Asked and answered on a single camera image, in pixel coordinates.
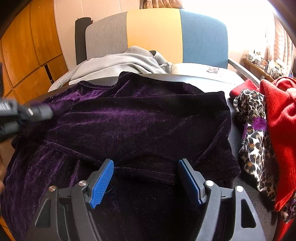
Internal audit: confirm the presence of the dark purple velvet garment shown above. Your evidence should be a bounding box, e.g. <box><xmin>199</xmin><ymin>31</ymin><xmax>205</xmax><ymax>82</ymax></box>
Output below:
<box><xmin>1</xmin><ymin>72</ymin><xmax>240</xmax><ymax>240</ymax></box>

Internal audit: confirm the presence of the red knit garment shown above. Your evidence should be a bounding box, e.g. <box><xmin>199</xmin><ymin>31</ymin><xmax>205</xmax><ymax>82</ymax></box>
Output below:
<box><xmin>229</xmin><ymin>77</ymin><xmax>295</xmax><ymax>240</ymax></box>

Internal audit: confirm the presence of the beige patterned curtain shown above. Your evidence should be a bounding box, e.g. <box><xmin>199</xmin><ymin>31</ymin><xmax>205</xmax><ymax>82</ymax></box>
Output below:
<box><xmin>266</xmin><ymin>16</ymin><xmax>293</xmax><ymax>76</ymax></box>

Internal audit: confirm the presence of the grey yellow blue armchair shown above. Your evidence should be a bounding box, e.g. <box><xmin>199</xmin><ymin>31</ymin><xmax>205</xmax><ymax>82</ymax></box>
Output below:
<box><xmin>75</xmin><ymin>8</ymin><xmax>259</xmax><ymax>85</ymax></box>

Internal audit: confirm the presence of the white printed pillow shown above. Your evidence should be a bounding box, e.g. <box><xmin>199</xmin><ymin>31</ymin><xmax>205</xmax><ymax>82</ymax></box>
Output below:
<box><xmin>171</xmin><ymin>63</ymin><xmax>240</xmax><ymax>81</ymax></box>

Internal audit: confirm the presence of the black leather ottoman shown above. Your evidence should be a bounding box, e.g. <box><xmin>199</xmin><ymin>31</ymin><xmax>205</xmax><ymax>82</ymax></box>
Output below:
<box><xmin>28</xmin><ymin>73</ymin><xmax>278</xmax><ymax>241</ymax></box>

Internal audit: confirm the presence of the leopard print garment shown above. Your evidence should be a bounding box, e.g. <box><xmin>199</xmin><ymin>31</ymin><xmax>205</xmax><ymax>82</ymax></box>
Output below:
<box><xmin>233</xmin><ymin>89</ymin><xmax>296</xmax><ymax>223</ymax></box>

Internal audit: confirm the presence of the orange wooden wardrobe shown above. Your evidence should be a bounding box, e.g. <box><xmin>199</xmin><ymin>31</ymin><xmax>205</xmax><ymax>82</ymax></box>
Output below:
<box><xmin>1</xmin><ymin>1</ymin><xmax>68</xmax><ymax>103</ymax></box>

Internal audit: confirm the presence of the light grey hoodie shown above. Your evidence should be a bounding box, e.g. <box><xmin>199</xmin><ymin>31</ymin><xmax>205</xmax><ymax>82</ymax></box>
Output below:
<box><xmin>48</xmin><ymin>46</ymin><xmax>172</xmax><ymax>92</ymax></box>

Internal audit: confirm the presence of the cluttered wooden shelf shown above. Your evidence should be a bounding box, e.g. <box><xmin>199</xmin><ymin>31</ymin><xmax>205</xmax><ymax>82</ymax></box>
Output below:
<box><xmin>243</xmin><ymin>50</ymin><xmax>295</xmax><ymax>82</ymax></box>

